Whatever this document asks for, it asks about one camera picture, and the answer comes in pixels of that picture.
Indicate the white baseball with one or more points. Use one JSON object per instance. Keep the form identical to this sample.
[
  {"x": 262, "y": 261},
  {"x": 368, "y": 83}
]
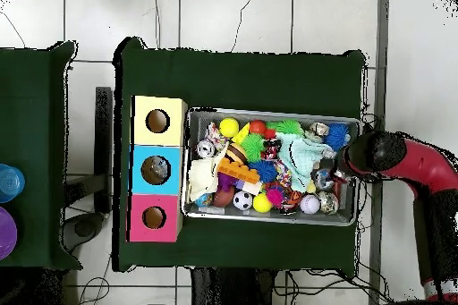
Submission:
[{"x": 310, "y": 204}]

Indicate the orange toy building block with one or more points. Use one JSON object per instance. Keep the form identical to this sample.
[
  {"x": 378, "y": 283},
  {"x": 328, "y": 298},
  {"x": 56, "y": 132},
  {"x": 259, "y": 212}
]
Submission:
[{"x": 238, "y": 171}]

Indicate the mint green cloth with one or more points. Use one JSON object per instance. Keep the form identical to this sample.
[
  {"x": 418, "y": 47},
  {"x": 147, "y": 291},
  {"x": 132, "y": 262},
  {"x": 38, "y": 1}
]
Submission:
[{"x": 298, "y": 158}]

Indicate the purple plastic lid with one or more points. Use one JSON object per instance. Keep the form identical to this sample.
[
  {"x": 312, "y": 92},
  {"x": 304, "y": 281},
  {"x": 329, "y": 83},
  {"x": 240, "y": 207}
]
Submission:
[{"x": 6, "y": 233}]

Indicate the crushed patterned drink can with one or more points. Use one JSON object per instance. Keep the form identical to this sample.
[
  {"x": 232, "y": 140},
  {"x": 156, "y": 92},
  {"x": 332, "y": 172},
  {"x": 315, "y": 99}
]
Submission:
[{"x": 319, "y": 129}]

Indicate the small soccer ball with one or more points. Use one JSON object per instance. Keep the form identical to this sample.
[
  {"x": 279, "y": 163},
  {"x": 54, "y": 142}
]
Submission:
[{"x": 243, "y": 200}]

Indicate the toy hamburger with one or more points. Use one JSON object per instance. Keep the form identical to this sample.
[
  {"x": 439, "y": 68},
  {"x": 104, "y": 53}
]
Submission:
[{"x": 236, "y": 153}]

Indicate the dark green tablecloth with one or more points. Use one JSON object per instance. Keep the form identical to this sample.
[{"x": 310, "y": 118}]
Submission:
[
  {"x": 32, "y": 104},
  {"x": 232, "y": 76}
]

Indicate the blue plastic lid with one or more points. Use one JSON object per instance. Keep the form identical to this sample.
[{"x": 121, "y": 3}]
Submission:
[{"x": 10, "y": 183}]

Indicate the shallow mesh bin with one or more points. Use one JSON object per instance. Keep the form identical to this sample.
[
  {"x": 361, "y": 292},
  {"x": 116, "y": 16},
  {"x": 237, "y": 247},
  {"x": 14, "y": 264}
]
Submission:
[{"x": 229, "y": 216}]

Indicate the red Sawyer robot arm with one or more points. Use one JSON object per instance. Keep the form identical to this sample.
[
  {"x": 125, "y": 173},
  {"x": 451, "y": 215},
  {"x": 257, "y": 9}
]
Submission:
[{"x": 379, "y": 151}]

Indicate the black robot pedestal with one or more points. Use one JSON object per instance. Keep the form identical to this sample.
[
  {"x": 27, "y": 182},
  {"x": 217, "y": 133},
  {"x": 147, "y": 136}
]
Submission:
[{"x": 222, "y": 287}]

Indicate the cream cloth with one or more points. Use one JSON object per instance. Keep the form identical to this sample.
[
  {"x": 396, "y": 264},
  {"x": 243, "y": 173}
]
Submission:
[{"x": 202, "y": 176}]

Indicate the large blue spiky ball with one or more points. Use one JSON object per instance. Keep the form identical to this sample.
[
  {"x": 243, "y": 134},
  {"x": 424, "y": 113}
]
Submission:
[{"x": 337, "y": 136}]

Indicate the green spiky ball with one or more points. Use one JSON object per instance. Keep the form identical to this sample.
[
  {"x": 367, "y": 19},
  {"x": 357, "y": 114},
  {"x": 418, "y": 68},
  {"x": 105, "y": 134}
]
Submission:
[{"x": 252, "y": 147}]

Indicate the yellow ball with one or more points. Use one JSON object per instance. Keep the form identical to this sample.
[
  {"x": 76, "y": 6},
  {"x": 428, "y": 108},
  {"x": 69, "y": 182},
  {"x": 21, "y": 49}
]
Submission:
[{"x": 229, "y": 127}]

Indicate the crushed clear plastic bottle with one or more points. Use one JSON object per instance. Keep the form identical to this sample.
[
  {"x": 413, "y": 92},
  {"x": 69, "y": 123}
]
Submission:
[
  {"x": 162, "y": 166},
  {"x": 323, "y": 179}
]

